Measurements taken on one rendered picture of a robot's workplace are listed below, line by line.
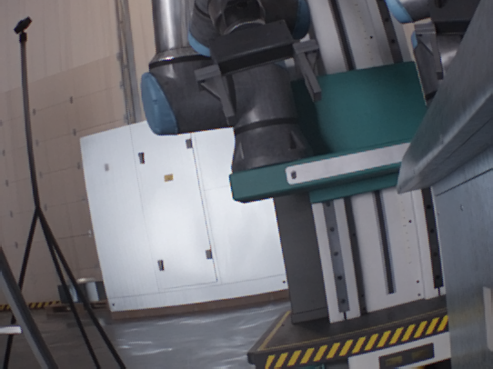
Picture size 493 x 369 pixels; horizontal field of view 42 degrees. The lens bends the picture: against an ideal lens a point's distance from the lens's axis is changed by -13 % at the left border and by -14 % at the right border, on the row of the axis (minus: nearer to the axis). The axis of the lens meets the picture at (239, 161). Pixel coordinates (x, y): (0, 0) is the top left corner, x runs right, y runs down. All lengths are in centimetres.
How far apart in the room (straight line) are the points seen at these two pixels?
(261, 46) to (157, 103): 47
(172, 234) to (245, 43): 641
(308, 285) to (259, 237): 537
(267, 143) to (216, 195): 582
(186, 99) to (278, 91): 21
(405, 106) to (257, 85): 39
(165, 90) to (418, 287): 82
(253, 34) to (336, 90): 63
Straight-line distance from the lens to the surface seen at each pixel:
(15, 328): 190
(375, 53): 186
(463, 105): 41
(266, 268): 727
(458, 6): 118
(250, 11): 115
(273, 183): 157
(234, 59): 113
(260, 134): 158
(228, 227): 734
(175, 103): 155
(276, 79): 162
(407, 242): 181
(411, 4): 138
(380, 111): 174
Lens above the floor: 54
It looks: 7 degrees up
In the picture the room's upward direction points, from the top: 10 degrees counter-clockwise
